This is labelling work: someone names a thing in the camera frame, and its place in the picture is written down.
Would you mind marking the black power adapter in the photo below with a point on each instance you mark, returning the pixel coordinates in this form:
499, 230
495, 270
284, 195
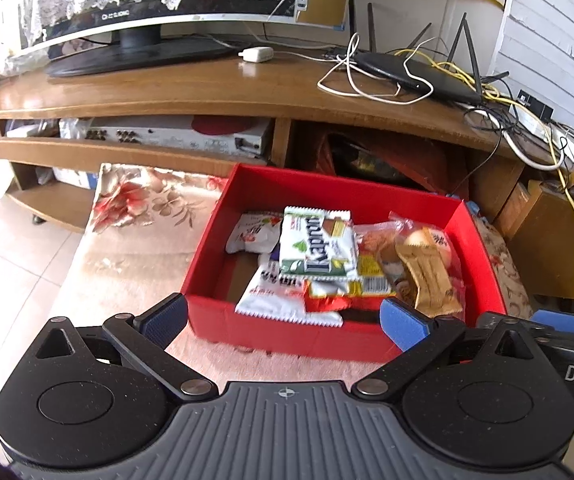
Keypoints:
534, 105

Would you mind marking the white power adapter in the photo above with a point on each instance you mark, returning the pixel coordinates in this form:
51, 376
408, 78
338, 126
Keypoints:
257, 54

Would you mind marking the stack of white panels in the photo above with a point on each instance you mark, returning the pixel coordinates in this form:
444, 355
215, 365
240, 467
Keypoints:
542, 20

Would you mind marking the floral tablecloth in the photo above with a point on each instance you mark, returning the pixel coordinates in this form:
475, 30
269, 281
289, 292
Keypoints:
132, 200

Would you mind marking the red bag under stand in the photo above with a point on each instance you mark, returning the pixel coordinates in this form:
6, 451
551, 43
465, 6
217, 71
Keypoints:
417, 160

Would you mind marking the yellow red snack packet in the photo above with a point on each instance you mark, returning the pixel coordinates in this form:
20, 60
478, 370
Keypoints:
372, 284

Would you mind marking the small silver snack packet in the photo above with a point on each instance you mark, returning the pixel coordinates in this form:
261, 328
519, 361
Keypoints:
252, 232

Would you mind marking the wooden television stand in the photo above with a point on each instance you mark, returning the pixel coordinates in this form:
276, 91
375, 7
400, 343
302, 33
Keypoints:
192, 90

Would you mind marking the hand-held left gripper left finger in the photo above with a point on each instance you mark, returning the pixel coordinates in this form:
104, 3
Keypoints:
167, 317

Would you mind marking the clear bag with biscuits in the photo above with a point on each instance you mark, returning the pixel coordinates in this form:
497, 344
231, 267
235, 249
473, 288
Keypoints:
429, 280

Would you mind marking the white noodle snack packet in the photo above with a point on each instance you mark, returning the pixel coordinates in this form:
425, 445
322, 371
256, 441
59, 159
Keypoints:
277, 300

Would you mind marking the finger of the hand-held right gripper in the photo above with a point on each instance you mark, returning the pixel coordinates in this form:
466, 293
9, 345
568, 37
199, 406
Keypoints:
492, 319
562, 321

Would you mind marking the red cardboard box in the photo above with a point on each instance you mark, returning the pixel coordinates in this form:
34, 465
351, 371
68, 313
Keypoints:
287, 340

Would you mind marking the silver audio receiver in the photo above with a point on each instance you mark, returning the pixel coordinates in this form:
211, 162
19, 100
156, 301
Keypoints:
167, 135

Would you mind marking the white power strip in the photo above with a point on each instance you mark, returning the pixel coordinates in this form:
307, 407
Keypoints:
532, 122

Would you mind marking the orange clear snack packet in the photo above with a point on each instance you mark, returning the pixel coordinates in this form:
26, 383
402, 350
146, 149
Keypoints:
379, 242

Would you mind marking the green wafer packet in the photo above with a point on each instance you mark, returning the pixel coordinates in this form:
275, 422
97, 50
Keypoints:
317, 245

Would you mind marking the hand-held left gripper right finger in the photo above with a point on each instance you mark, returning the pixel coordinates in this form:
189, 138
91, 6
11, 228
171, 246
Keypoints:
407, 322

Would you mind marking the white blue printed box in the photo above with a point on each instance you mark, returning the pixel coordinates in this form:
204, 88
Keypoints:
74, 177

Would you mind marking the black router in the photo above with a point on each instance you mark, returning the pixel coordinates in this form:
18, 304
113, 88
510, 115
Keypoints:
417, 75

